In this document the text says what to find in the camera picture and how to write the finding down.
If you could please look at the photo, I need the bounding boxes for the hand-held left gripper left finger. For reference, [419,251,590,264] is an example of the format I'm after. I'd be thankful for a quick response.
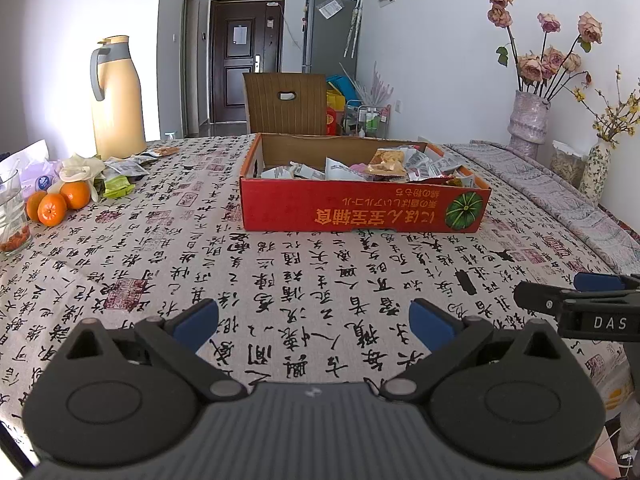
[62,298,248,403]

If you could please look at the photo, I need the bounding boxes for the grey refrigerator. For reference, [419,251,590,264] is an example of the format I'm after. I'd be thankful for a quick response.
[301,0,360,81]

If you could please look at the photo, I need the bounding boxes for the blue plastic item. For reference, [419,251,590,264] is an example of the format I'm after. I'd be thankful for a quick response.
[326,75,357,95]

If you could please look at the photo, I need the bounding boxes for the dark brown door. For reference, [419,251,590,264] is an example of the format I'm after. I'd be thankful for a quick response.
[209,0,285,123]

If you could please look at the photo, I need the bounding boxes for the yellow thermos jug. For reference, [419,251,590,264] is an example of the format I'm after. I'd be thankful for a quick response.
[90,35,147,161]

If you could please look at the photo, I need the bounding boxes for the orange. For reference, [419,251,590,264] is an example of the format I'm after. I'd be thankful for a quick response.
[37,194,68,226]
[25,191,48,222]
[61,181,92,210]

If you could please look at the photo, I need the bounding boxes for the wooden chair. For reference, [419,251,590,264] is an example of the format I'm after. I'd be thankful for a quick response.
[242,72,327,136]

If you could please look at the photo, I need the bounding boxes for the dried pink roses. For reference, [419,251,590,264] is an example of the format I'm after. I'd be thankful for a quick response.
[486,0,603,101]

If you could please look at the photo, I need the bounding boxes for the white printed sachets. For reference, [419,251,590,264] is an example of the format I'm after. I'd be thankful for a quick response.
[102,156,151,178]

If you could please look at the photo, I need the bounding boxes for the yellow flower branches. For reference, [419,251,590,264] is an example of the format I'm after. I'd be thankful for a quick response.
[570,67,640,148]

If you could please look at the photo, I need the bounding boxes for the red cardboard box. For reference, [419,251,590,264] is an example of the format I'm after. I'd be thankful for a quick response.
[239,132,492,233]

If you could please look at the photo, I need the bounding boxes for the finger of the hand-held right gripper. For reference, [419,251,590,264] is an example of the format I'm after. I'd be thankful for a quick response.
[514,281,640,313]
[574,272,640,292]

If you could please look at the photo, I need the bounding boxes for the pink textured vase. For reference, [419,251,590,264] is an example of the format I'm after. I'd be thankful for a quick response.
[507,90,551,158]

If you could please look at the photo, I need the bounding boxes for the pile of white snack packets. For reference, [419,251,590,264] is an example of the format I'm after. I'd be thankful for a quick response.
[260,144,473,187]

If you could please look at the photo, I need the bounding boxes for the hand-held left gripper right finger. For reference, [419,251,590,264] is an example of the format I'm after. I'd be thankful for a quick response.
[382,298,568,403]

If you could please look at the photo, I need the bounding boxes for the grey patterned blanket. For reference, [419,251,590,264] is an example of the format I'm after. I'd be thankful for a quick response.
[445,141,640,261]

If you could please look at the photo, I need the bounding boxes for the floral patterned vase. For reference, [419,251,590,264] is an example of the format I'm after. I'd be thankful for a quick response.
[580,142,612,198]

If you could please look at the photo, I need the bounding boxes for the small wire cart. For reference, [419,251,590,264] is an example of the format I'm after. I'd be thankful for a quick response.
[344,101,391,137]

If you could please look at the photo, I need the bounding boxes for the white folded umbrellas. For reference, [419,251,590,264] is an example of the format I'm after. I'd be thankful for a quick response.
[344,0,362,58]

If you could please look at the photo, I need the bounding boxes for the light green crumpled packet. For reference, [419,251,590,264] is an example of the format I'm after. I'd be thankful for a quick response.
[102,176,136,198]

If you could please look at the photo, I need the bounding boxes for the white feather decoration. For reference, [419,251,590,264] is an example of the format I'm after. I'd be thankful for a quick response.
[340,62,392,108]

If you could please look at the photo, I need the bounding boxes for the white paper bag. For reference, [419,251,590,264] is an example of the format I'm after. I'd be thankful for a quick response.
[0,141,51,181]

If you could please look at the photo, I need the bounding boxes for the lidded storage jar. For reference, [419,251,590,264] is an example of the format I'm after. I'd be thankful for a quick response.
[550,140,590,188]

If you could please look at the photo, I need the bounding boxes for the clear glass jar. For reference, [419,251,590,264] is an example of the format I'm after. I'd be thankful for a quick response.
[0,169,31,256]

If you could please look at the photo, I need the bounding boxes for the red gift box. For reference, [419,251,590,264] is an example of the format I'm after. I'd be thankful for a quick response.
[325,106,346,136]

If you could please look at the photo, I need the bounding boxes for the orange cookie snack packet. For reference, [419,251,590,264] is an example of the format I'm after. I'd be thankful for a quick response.
[365,147,407,177]

